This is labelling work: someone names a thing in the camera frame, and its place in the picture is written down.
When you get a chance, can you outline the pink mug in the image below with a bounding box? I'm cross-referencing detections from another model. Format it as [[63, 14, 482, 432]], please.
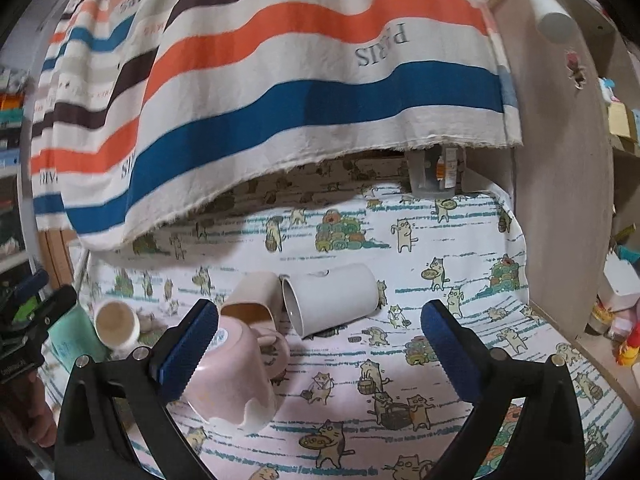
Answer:
[[177, 316, 292, 434]]

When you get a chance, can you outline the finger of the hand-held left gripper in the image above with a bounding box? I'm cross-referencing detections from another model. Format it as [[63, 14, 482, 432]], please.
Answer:
[[12, 269, 50, 307], [22, 285, 79, 342]]

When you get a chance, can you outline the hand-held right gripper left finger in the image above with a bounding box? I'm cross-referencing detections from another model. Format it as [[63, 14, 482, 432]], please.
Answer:
[[54, 298, 221, 480]]

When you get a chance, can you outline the striped cloth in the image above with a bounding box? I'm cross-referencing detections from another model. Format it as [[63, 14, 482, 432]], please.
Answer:
[[30, 0, 524, 252]]

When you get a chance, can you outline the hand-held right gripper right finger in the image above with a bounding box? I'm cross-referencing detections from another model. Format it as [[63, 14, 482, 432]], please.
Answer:
[[420, 300, 587, 480]]

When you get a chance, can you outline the white shelf rack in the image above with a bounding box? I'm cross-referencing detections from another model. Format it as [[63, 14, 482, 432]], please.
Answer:
[[0, 0, 57, 281]]

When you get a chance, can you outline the red sticker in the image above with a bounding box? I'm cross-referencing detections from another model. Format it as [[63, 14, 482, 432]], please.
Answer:
[[564, 49, 589, 92]]

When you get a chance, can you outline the wooden cabinet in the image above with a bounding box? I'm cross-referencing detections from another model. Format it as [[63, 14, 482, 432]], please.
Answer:
[[487, 0, 640, 408]]

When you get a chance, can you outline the beige cup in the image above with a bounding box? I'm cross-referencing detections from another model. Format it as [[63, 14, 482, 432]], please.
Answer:
[[220, 272, 282, 330]]

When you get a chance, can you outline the clear plastic container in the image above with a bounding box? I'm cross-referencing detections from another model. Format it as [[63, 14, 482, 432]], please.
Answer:
[[406, 144, 467, 200]]

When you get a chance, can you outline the person's left hand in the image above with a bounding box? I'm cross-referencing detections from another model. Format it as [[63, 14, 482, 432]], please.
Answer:
[[0, 376, 57, 448]]

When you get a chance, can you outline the small white cup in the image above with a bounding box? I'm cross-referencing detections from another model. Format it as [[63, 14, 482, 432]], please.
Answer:
[[94, 300, 142, 353]]

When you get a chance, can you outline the small orange label bottle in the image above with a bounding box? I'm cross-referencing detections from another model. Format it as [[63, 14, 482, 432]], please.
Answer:
[[436, 147, 459, 189]]

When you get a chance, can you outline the mint green cup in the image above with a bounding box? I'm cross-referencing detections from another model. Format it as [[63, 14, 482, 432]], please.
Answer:
[[49, 304, 109, 375]]

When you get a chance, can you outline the cat printed blanket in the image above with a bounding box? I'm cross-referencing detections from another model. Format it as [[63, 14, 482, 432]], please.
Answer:
[[45, 155, 632, 480]]

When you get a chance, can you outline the yellow box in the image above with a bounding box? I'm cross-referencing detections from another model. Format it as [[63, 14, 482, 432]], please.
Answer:
[[607, 102, 636, 141]]

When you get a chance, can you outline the brown wooden frame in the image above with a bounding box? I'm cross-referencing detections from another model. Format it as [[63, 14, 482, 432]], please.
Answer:
[[37, 229, 85, 292]]

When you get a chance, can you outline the white box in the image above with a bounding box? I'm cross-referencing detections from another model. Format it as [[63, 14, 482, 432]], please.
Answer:
[[597, 249, 640, 314]]

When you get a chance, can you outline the white tube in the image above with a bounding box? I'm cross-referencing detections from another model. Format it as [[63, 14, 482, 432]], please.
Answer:
[[514, 0, 575, 45]]

